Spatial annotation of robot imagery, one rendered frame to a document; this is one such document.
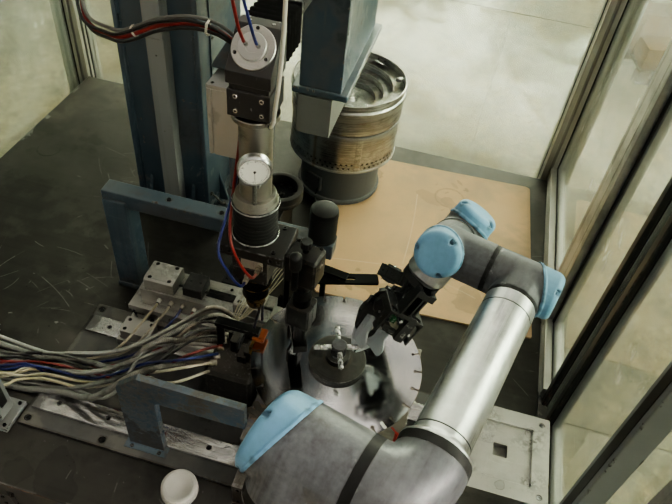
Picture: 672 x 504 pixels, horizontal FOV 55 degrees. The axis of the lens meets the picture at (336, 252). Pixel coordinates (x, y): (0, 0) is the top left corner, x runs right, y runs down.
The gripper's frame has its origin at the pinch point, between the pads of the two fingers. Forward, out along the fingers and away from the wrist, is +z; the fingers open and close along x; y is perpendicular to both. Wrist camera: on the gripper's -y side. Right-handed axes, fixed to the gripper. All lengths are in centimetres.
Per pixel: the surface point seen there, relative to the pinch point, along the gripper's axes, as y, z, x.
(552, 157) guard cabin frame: -83, -37, 60
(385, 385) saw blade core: 6.1, 1.8, 6.9
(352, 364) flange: 2.4, 3.2, 0.7
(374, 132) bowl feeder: -61, -20, 0
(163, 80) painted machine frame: -54, -7, -51
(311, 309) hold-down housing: 5.9, -6.4, -15.0
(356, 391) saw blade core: 7.3, 4.9, 2.2
